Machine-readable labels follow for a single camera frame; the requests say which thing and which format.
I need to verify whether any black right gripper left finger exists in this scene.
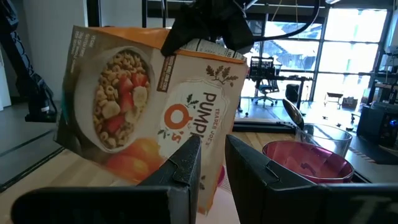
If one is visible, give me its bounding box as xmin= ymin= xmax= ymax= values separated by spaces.
xmin=11 ymin=135 xmax=202 ymax=224

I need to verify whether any black rig post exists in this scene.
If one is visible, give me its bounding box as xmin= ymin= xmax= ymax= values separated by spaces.
xmin=86 ymin=0 xmax=102 ymax=28

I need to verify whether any black desk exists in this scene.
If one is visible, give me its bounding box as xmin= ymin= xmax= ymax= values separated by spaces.
xmin=248 ymin=55 xmax=315 ymax=110

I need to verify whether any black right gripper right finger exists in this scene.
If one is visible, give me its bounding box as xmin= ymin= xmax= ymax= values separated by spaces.
xmin=225 ymin=134 xmax=398 ymax=224

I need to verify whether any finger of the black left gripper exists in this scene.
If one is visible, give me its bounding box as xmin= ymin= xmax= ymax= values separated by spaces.
xmin=160 ymin=14 xmax=200 ymax=57
xmin=223 ymin=17 xmax=255 ymax=54

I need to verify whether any office chair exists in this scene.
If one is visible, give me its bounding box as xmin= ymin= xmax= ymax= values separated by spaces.
xmin=252 ymin=79 xmax=280 ymax=108

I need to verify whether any black computer case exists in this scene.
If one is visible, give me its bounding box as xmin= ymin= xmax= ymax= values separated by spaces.
xmin=356 ymin=105 xmax=398 ymax=147

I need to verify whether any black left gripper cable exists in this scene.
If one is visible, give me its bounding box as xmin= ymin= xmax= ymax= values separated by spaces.
xmin=248 ymin=0 xmax=321 ymax=43

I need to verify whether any clear drinking glass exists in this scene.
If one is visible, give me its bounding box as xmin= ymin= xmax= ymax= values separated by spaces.
xmin=295 ymin=123 xmax=354 ymax=158

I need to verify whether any pumpkin cereal box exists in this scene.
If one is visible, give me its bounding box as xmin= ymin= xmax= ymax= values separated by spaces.
xmin=54 ymin=25 xmax=249 ymax=215

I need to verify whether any red faceted plastic cup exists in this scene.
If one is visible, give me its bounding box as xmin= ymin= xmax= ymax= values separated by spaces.
xmin=262 ymin=140 xmax=355 ymax=184

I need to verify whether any black bin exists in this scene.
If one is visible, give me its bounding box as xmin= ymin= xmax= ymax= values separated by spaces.
xmin=285 ymin=83 xmax=300 ymax=103

